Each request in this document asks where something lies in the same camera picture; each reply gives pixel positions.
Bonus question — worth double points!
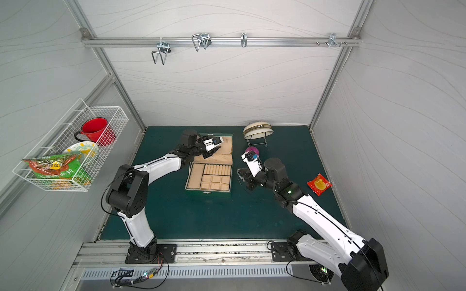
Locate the right base cable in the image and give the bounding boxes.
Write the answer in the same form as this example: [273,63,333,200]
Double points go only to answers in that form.
[284,259,335,285]

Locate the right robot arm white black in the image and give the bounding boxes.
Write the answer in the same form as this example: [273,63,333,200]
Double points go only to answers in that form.
[237,151,389,291]

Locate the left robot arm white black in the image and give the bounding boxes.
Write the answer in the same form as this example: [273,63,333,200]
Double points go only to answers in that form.
[106,130,224,264]

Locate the white wire wall basket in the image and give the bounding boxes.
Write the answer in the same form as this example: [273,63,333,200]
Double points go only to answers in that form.
[13,99,129,192]

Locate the red snack packet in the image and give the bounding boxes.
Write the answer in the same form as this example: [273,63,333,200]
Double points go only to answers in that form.
[307,173,333,196]

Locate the purple ball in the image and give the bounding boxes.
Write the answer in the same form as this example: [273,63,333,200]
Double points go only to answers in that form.
[245,146,260,155]

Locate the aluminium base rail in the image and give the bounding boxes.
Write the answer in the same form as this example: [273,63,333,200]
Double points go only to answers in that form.
[72,238,286,269]

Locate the green snack bag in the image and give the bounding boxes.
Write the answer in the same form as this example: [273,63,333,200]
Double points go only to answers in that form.
[23,152,92,185]

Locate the metal double hook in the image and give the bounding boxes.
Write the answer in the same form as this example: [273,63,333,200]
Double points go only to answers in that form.
[151,40,171,65]
[191,33,212,52]

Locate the small metal hook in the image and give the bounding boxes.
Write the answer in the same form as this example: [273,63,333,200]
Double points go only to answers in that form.
[241,33,248,48]

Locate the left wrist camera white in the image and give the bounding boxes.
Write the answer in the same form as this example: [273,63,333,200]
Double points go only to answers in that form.
[202,136,223,148]

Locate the green jewelry box beige lining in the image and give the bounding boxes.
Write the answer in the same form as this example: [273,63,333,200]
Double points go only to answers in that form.
[185,135,233,194]

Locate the red mug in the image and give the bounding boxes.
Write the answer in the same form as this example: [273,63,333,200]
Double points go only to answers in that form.
[74,117,117,146]

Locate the aluminium top rail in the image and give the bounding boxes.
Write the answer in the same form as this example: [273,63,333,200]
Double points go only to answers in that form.
[82,36,362,49]

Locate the metal bracket hook right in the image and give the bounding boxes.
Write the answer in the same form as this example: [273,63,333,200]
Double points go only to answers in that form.
[316,33,348,48]

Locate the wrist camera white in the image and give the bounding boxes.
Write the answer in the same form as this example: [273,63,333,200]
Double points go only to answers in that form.
[202,136,223,148]
[241,152,263,176]

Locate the metal double hook left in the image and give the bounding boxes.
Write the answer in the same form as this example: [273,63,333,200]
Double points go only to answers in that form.
[151,40,171,65]

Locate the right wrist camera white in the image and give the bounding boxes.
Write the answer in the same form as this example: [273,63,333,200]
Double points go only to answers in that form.
[241,152,263,176]

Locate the left base cables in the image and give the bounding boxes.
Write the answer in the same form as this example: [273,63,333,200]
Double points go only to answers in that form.
[110,253,172,289]

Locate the yellow patterned plate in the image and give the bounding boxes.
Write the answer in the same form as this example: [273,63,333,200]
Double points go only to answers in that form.
[63,141,99,162]

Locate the metal double hook middle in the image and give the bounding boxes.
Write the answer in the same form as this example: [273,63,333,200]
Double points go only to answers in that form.
[191,33,212,52]

